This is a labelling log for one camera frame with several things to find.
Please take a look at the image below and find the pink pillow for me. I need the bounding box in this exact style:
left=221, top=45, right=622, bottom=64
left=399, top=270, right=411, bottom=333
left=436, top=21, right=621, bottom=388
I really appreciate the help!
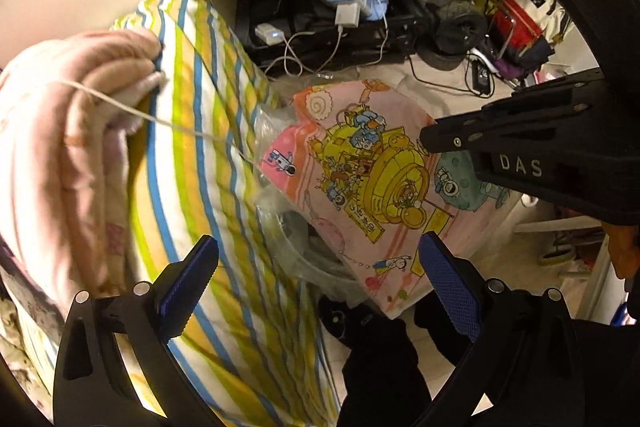
left=1, top=29, right=164, bottom=314

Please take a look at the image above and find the round trash bin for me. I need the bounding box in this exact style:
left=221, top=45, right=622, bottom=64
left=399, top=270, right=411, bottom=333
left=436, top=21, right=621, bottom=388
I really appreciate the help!
left=256, top=185, right=369, bottom=307

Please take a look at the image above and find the white power strip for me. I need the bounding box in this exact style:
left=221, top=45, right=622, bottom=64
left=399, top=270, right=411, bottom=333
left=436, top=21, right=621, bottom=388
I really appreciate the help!
left=254, top=23, right=285, bottom=46

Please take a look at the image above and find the pink cartoon plastic bag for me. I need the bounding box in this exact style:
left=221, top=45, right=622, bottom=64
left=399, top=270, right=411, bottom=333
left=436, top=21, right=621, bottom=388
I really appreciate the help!
left=255, top=80, right=518, bottom=318

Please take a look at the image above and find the white and red bag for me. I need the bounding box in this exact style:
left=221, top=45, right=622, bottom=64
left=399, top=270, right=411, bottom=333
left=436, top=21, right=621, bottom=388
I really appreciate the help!
left=491, top=0, right=574, bottom=70

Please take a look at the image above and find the white charger adapter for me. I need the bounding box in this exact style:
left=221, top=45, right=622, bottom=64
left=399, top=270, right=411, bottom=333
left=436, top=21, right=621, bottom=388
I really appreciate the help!
left=334, top=2, right=361, bottom=28

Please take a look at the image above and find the striped yellow blue bedsheet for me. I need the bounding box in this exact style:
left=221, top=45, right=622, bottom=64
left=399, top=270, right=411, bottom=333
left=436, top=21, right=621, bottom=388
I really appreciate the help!
left=116, top=0, right=340, bottom=426

